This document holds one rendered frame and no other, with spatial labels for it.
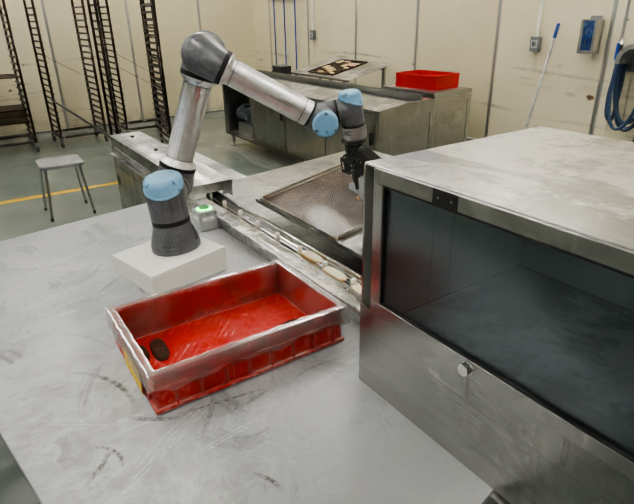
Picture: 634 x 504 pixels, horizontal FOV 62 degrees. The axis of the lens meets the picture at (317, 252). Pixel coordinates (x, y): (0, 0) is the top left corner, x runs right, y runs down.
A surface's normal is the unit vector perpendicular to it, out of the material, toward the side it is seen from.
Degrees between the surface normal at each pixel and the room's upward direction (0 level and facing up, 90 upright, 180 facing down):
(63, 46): 90
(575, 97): 90
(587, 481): 90
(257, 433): 0
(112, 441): 0
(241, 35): 90
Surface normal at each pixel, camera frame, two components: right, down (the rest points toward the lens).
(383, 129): 0.56, 0.33
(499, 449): -0.83, 0.23
